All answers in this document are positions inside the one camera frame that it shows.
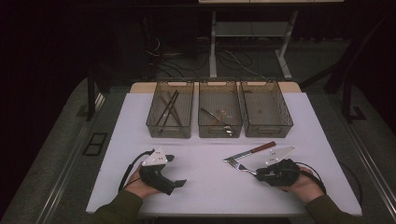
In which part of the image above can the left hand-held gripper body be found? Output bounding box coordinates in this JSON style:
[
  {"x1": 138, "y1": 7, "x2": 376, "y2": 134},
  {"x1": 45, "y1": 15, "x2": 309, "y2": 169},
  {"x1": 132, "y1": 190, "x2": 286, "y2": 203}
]
[{"x1": 138, "y1": 147, "x2": 177, "y2": 196}]

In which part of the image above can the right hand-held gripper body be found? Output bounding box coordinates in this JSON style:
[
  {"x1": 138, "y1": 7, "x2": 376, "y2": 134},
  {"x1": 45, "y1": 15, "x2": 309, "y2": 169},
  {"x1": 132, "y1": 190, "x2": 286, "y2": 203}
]
[{"x1": 261, "y1": 145, "x2": 302, "y2": 188}]

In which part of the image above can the smoky clear plastic bin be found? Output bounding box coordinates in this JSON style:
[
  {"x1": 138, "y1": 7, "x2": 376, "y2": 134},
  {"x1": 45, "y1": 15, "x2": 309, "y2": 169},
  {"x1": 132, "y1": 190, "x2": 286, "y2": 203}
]
[
  {"x1": 145, "y1": 79, "x2": 195, "y2": 139},
  {"x1": 239, "y1": 79, "x2": 294, "y2": 138},
  {"x1": 197, "y1": 79, "x2": 244, "y2": 139}
]

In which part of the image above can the black chopstick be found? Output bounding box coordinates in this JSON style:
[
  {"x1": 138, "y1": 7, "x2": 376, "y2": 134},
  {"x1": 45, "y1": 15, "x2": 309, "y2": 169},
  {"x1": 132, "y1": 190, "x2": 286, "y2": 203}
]
[
  {"x1": 160, "y1": 91, "x2": 181, "y2": 133},
  {"x1": 154, "y1": 89, "x2": 179, "y2": 127}
]

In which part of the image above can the metal spoon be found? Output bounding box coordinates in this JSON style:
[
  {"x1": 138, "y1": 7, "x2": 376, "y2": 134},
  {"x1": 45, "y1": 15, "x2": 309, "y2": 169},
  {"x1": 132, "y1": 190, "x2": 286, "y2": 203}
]
[{"x1": 200, "y1": 107, "x2": 233, "y2": 136}]

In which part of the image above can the light wooden spoon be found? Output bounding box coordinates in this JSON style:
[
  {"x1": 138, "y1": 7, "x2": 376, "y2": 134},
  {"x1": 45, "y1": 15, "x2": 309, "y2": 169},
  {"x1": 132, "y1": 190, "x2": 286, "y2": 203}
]
[{"x1": 208, "y1": 106, "x2": 230, "y2": 127}]

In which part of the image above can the person's left hand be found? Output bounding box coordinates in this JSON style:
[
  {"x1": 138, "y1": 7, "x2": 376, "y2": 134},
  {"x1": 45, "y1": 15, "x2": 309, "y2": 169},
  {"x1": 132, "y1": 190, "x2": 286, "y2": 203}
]
[{"x1": 124, "y1": 166, "x2": 163, "y2": 200}]

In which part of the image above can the person's right hand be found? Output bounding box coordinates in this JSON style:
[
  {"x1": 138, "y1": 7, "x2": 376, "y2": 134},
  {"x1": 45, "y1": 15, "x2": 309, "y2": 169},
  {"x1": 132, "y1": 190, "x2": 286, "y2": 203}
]
[{"x1": 279, "y1": 166, "x2": 326, "y2": 204}]

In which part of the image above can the white table mat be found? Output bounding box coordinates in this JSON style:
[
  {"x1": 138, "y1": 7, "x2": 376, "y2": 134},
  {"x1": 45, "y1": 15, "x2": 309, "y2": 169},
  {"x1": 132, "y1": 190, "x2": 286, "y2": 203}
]
[{"x1": 86, "y1": 91, "x2": 363, "y2": 217}]

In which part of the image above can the black metal stand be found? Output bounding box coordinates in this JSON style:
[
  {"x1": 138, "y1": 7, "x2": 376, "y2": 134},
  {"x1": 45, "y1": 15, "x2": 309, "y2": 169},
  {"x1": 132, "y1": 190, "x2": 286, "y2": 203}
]
[
  {"x1": 299, "y1": 13, "x2": 391, "y2": 124},
  {"x1": 76, "y1": 69, "x2": 98, "y2": 122}
]

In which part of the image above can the white background desk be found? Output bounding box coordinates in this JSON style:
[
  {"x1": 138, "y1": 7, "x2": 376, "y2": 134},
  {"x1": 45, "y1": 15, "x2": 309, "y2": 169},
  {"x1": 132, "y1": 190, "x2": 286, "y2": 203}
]
[{"x1": 198, "y1": 0, "x2": 345, "y2": 80}]

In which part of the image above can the left hand-held gripper cable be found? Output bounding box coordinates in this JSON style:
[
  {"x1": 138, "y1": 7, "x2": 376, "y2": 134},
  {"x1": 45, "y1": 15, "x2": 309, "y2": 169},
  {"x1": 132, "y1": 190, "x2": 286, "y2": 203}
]
[{"x1": 118, "y1": 148, "x2": 156, "y2": 192}]

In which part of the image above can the hand-held gripper cable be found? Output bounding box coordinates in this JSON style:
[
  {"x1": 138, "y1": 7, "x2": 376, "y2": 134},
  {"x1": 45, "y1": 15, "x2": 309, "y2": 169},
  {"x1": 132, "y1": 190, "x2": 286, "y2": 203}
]
[
  {"x1": 118, "y1": 148, "x2": 156, "y2": 192},
  {"x1": 293, "y1": 161, "x2": 327, "y2": 195}
]

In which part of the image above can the right hand-held gripper cable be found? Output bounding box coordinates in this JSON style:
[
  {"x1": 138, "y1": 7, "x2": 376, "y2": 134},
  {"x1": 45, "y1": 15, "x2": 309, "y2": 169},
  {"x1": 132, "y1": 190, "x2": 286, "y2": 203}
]
[{"x1": 293, "y1": 161, "x2": 327, "y2": 195}]

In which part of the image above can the thin black cable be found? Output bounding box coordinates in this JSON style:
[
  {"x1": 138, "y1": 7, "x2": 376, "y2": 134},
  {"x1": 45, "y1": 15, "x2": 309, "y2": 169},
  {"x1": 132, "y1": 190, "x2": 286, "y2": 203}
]
[{"x1": 338, "y1": 161, "x2": 364, "y2": 207}]

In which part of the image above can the aluminium floor rail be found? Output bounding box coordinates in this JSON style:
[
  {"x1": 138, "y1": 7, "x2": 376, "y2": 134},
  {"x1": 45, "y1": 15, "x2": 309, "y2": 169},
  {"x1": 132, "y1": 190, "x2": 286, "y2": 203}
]
[
  {"x1": 342, "y1": 122, "x2": 396, "y2": 216},
  {"x1": 35, "y1": 91, "x2": 106, "y2": 224}
]

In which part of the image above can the tangle of floor cables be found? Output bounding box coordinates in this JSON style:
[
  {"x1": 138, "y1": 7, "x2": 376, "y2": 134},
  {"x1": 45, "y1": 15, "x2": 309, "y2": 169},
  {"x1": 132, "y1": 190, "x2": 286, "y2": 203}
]
[{"x1": 144, "y1": 34, "x2": 269, "y2": 80}]

